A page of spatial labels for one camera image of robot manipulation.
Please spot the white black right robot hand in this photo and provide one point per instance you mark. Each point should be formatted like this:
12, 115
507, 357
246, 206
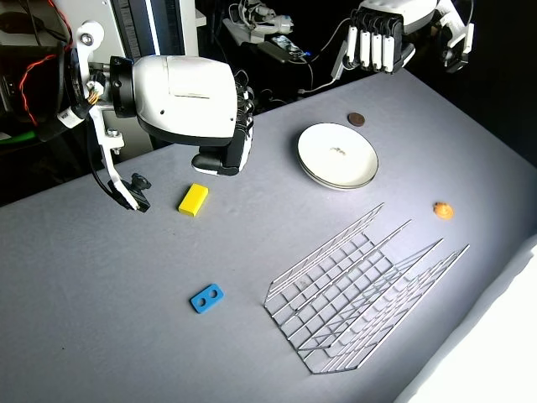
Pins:
184, 101

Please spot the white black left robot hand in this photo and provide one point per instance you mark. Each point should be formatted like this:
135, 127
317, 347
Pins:
398, 12

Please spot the white plate with dark rim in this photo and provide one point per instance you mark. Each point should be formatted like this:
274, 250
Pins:
319, 181
335, 155

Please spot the yellow rectangular block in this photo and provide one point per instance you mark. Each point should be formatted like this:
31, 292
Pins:
193, 200

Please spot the black power adapter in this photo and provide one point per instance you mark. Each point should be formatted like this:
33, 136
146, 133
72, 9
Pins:
277, 51

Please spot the brown round disc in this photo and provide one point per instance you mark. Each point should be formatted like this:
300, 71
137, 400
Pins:
356, 119

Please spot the small orange toy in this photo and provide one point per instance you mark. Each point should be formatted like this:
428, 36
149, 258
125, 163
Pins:
443, 211

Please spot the blue block with two holes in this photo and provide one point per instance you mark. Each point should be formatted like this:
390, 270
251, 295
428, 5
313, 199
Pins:
200, 305

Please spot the wrist camera on white bracket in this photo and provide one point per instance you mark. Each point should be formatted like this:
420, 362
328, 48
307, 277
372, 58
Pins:
105, 151

